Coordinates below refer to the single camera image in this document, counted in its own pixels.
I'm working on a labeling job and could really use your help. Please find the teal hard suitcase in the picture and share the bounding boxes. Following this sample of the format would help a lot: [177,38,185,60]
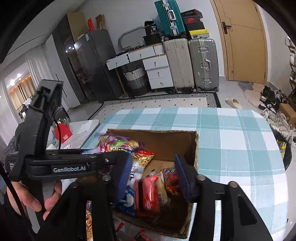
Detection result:
[154,0,186,38]

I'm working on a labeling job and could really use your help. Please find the person's left hand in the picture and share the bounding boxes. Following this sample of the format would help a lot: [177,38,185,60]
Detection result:
[6,180,62,220]

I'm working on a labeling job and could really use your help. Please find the teal plaid tablecloth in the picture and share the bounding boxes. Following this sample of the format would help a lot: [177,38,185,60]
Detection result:
[84,107,288,240]

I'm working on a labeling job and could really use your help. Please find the red gift box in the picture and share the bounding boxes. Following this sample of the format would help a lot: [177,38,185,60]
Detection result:
[54,123,73,144]

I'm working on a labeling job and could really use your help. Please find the blue cookie packet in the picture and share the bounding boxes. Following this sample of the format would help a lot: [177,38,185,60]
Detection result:
[117,187,135,216]

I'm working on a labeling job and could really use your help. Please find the woven laundry basket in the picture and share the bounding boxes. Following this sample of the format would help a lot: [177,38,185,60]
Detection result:
[124,67,149,97]

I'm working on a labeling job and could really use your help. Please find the beige slipper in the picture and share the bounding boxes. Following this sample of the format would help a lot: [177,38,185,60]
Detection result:
[225,98,242,109]

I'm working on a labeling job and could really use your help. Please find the red spicy snack bag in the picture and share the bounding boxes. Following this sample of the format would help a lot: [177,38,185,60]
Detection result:
[160,168,181,196]

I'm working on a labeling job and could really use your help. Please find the black cable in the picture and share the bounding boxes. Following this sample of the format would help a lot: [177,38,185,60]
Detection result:
[53,118,63,151]

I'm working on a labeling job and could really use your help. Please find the grey side table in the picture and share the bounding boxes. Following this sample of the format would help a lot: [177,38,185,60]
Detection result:
[47,120,100,150]

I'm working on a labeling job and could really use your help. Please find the yellow wooden door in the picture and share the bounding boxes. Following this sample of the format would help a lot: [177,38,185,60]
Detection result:
[211,1,267,84]

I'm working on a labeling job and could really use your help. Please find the beige hard suitcase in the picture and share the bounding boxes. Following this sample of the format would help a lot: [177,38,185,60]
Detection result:
[164,38,195,92]

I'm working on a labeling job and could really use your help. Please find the white pink snack bag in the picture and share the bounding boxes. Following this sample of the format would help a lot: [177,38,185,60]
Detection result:
[156,172,169,206]

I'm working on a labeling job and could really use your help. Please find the dotted floor rug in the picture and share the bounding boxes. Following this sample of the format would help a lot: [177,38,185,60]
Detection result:
[89,92,221,121]

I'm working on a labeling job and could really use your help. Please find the stacked shoe boxes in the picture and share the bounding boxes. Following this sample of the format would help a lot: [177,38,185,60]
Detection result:
[181,9,210,40]

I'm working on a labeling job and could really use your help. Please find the purple snack bag large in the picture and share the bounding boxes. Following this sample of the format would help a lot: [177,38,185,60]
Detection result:
[86,201,93,241]

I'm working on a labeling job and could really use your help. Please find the black refrigerator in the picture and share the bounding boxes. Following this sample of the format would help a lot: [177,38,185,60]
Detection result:
[74,30,123,103]

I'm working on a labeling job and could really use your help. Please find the white drawer desk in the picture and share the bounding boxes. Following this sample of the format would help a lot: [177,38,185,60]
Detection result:
[106,43,174,89]

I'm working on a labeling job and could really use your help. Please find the red white snack bag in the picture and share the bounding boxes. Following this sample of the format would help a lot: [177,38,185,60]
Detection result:
[114,220,152,241]

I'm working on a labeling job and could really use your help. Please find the wooden shoe rack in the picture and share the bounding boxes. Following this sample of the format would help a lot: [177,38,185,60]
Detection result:
[285,36,296,95]

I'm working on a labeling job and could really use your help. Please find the purple snack bag small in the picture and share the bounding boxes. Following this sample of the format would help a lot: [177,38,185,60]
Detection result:
[95,134,144,154]

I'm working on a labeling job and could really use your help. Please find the small red snack packet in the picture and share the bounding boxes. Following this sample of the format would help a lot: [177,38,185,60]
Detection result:
[134,175,160,217]

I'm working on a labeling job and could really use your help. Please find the orange noodle snack bag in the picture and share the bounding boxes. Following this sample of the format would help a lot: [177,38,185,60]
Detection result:
[130,150,154,181]

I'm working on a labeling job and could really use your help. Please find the small cardboard box floor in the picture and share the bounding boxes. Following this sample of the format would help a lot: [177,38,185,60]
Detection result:
[279,103,296,128]

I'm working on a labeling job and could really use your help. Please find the brown cardboard SF box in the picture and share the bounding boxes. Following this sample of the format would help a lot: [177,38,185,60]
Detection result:
[105,128,198,239]

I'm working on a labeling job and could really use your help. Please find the black bag on desk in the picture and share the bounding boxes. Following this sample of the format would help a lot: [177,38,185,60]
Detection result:
[143,21,162,46]

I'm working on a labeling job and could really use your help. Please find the silver hard suitcase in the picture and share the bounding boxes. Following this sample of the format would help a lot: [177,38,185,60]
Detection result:
[188,38,219,92]

